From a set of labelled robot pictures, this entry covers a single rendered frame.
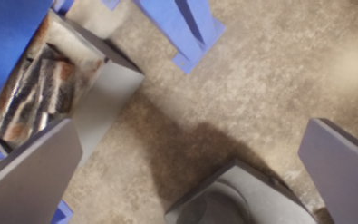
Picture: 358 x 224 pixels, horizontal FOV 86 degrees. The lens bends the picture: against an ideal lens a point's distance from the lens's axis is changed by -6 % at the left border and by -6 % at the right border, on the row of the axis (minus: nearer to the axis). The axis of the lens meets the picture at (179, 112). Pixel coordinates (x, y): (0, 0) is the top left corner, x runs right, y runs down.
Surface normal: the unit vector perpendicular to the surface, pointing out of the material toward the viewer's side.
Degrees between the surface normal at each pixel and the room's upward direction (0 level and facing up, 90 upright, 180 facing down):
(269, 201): 0
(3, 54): 90
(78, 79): 0
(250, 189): 0
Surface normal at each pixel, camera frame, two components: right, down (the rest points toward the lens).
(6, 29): 0.72, 0.66
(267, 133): -0.25, 0.00
